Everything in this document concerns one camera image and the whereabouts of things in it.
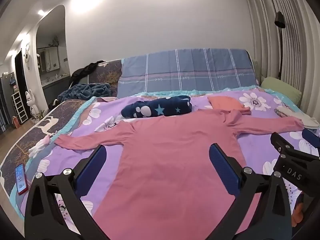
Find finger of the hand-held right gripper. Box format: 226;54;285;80
271;131;320;164
302;129;320;146

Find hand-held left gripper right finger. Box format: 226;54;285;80
209;143;293;240

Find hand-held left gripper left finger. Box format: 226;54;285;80
24;144;108;240

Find pink long-sleeve shirt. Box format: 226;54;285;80
54;109;304;240

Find white socks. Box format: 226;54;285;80
275;106;320;130

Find purple floral bed sheet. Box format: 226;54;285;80
15;87;320;240

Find white and pink small cloth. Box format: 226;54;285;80
29;135;50;158

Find green pillow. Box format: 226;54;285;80
260;77;302;104

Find dark patterned bed cover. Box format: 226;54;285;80
0;59;123;198

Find orange folded garment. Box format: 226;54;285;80
207;96;252;115

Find smartphone in red case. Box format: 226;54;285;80
15;163;28;195

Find small potted plant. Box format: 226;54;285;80
32;110;45;123

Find blue fluffy blanket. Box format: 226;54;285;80
58;82;112;102

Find white cat figure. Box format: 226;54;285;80
25;89;39;119

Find grey counter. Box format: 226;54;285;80
41;76;72;110

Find navy star-print folded garment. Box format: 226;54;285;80
121;95;193;118

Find white shelf rack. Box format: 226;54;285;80
11;91;28;123

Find black garment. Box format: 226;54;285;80
69;60;107;85

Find blue plaid cloth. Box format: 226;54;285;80
117;48;260;98

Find black floor lamp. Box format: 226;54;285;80
274;11;287;80

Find white curtain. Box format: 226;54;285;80
241;0;320;120

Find wall mirror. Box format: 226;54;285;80
37;45;60;75

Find wall clock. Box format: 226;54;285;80
24;44;32;69

